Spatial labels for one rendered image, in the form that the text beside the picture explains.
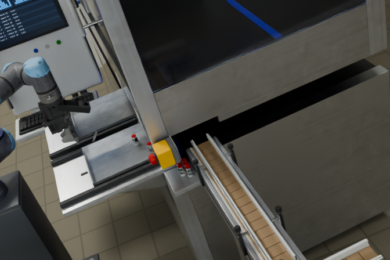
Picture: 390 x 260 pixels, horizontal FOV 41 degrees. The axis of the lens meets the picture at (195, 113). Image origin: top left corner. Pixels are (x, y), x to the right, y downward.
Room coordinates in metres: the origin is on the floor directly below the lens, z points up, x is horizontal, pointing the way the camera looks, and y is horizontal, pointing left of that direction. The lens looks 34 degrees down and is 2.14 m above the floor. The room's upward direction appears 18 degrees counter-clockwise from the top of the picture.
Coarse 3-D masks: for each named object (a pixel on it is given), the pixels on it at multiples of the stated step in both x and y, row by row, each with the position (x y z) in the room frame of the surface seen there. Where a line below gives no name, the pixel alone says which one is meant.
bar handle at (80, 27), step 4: (68, 0) 2.31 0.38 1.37; (68, 4) 2.31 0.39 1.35; (72, 4) 2.31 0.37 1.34; (72, 8) 2.31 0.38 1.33; (72, 12) 2.31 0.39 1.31; (76, 12) 2.31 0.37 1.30; (76, 16) 2.31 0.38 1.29; (76, 20) 2.31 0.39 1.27; (80, 20) 2.32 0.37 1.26; (80, 24) 2.31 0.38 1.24; (88, 24) 2.32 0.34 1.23; (92, 24) 2.32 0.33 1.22; (80, 28) 2.31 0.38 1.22; (84, 28) 2.32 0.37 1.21; (80, 32) 2.31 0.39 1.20; (84, 32) 2.31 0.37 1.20; (84, 36) 2.31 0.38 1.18
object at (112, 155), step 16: (128, 128) 1.87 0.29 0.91; (96, 144) 1.84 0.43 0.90; (112, 144) 1.83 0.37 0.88; (128, 144) 1.80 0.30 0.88; (144, 144) 1.76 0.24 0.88; (96, 160) 1.76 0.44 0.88; (112, 160) 1.72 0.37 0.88; (128, 160) 1.69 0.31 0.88; (144, 160) 1.62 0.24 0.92; (96, 176) 1.65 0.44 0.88; (112, 176) 1.59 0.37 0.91
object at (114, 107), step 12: (108, 96) 2.20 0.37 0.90; (120, 96) 2.20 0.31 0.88; (96, 108) 2.16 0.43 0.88; (108, 108) 2.13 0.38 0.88; (120, 108) 2.10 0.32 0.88; (132, 108) 2.06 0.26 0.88; (84, 120) 2.09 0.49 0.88; (96, 120) 2.06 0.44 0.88; (108, 120) 2.03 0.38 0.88; (120, 120) 1.95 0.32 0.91; (84, 132) 1.99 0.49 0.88
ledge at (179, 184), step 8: (176, 168) 1.55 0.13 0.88; (192, 168) 1.52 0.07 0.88; (168, 176) 1.52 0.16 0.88; (176, 176) 1.51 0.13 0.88; (184, 176) 1.49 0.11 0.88; (176, 184) 1.47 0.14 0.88; (184, 184) 1.45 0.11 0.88; (192, 184) 1.44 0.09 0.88; (200, 184) 1.44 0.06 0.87; (176, 192) 1.43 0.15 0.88; (184, 192) 1.43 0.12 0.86
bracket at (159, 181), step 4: (156, 176) 1.65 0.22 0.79; (160, 176) 1.66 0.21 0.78; (148, 180) 1.65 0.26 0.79; (152, 180) 1.65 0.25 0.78; (156, 180) 1.65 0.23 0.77; (160, 180) 1.65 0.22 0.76; (164, 180) 1.66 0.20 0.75; (140, 184) 1.64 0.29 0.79; (144, 184) 1.64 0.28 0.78; (148, 184) 1.64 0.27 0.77; (152, 184) 1.65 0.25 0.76; (156, 184) 1.65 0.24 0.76; (160, 184) 1.65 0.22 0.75; (164, 184) 1.66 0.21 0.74; (132, 188) 1.63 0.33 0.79; (136, 188) 1.64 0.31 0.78; (140, 188) 1.64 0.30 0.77; (144, 188) 1.64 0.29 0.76; (148, 188) 1.64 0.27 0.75
